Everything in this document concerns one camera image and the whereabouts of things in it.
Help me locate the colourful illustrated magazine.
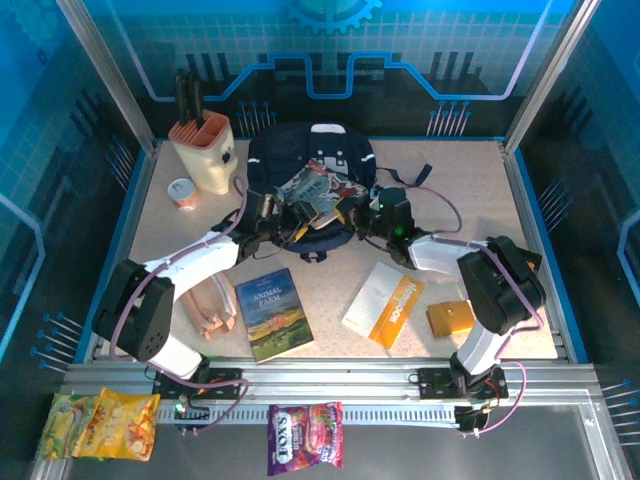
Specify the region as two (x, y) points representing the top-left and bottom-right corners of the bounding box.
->
(274, 159), (371, 231)

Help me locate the navy blue backpack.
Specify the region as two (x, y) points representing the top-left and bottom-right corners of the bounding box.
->
(246, 122), (434, 262)

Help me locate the orange white notebook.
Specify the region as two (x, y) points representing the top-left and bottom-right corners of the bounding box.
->
(341, 260), (425, 350)

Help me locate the Animal Farm paperback book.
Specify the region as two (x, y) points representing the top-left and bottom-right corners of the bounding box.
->
(234, 268), (315, 365)

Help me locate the orange snap wallet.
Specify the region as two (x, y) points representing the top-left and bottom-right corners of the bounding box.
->
(425, 299), (476, 339)

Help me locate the purple Fox's candy bag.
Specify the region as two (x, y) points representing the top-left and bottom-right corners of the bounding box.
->
(267, 401), (345, 477)

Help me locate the yellow chips bag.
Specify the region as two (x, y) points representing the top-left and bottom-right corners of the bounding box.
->
(72, 387), (161, 462)

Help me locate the green yellow snack bag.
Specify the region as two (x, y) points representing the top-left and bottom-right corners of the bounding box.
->
(35, 393), (101, 461)

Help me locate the small pull-tab food can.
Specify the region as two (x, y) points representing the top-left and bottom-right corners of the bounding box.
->
(168, 178), (200, 213)

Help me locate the beige knife block terracotta top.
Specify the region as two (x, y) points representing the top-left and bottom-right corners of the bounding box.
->
(167, 110), (236, 195)

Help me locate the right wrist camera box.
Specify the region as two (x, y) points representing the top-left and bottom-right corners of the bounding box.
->
(369, 184), (409, 211)

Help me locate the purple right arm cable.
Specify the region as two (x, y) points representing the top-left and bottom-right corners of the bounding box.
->
(412, 187), (547, 436)

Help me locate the black-handled knife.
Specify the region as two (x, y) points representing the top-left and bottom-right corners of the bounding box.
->
(191, 77), (205, 126)
(174, 72), (188, 125)
(183, 74), (196, 125)

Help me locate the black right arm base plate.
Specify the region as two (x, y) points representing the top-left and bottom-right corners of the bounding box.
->
(417, 367), (509, 401)

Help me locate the aluminium mounting rail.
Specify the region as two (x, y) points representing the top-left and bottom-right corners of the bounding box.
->
(59, 355), (599, 401)

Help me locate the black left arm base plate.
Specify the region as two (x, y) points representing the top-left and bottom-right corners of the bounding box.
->
(152, 367), (244, 401)

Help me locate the white slotted cable duct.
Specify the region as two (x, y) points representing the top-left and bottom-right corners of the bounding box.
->
(157, 402), (459, 426)

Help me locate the aluminium left frame post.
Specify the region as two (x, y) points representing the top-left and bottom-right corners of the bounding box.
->
(55, 0), (160, 154)

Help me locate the aluminium frame post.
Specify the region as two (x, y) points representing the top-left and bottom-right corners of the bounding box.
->
(503, 0), (602, 154)
(55, 0), (160, 154)

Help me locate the aluminium right frame post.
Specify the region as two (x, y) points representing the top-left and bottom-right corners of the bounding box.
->
(503, 0), (602, 154)

